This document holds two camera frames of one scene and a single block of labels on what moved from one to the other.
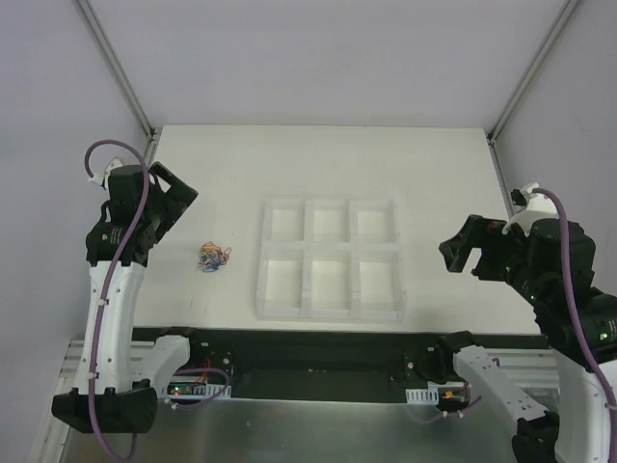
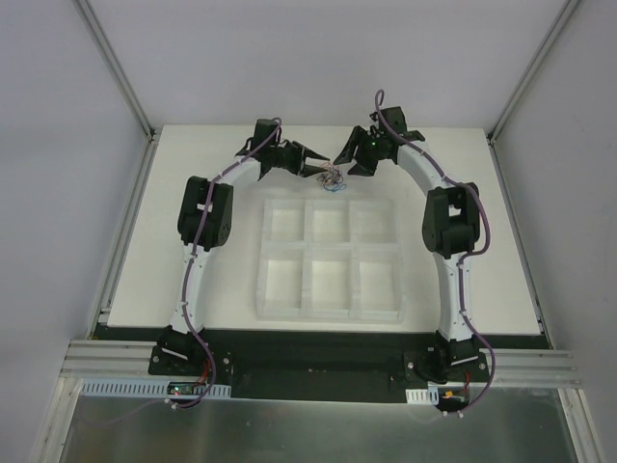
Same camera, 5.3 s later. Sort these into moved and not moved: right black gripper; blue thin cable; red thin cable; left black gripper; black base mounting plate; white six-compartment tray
Moved: left black gripper; right black gripper; blue thin cable; red thin cable
Not moved: white six-compartment tray; black base mounting plate
